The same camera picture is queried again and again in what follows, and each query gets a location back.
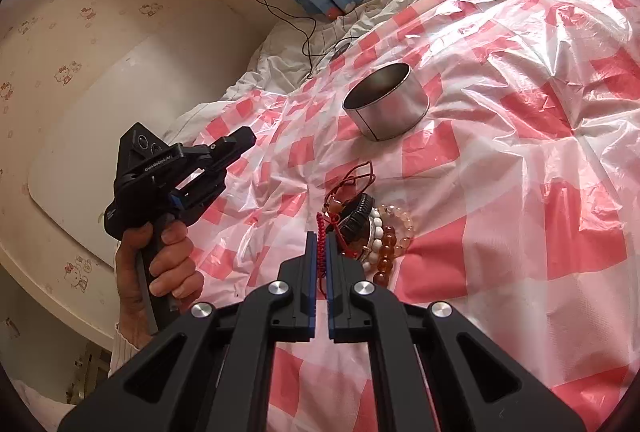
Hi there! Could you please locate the round metal tin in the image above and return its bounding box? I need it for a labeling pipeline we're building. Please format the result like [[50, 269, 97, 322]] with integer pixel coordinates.
[[342, 63, 431, 143]]

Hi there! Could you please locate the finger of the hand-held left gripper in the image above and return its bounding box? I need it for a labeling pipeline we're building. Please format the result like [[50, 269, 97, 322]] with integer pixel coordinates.
[[169, 167, 228, 223], [200, 126, 257, 173]]

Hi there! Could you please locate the pale pink bead bracelet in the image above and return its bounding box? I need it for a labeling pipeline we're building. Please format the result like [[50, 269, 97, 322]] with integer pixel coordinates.
[[377, 204, 416, 259]]

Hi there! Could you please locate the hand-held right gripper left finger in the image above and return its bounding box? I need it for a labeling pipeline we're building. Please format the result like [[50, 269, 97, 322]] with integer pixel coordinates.
[[57, 232, 321, 432]]

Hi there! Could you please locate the person's left hand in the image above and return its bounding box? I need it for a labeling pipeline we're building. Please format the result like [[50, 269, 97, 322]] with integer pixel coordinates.
[[116, 218, 205, 344]]

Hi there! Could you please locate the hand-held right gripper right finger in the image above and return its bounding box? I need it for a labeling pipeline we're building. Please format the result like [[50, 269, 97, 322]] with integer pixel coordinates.
[[325, 239, 586, 432]]

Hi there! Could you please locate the red cord bracelet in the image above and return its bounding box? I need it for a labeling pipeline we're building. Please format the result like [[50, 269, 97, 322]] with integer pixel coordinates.
[[316, 160, 377, 301]]

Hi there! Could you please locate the amber bead bracelet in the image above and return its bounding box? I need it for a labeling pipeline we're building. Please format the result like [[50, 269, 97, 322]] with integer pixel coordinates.
[[371, 224, 402, 289]]

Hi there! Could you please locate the red checkered plastic sheet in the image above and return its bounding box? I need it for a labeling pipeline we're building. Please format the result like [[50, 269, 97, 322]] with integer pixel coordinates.
[[172, 0, 640, 432]]

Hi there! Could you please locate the black bracelet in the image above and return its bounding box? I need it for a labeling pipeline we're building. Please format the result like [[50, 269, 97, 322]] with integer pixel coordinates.
[[336, 193, 376, 259]]

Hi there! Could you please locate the person's left forearm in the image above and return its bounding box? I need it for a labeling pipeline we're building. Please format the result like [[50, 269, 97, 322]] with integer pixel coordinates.
[[107, 319, 153, 380]]

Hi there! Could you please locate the black charger cable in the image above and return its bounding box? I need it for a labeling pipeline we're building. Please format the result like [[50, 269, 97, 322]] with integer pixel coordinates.
[[254, 0, 361, 80]]

